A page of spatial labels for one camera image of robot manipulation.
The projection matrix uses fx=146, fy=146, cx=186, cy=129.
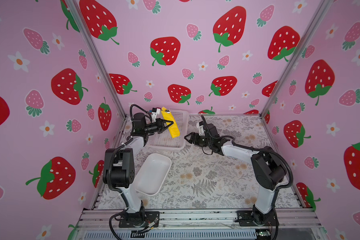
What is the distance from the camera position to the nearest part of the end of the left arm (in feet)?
2.45

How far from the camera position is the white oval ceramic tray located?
0.82m

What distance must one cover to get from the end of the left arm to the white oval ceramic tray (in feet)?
0.62
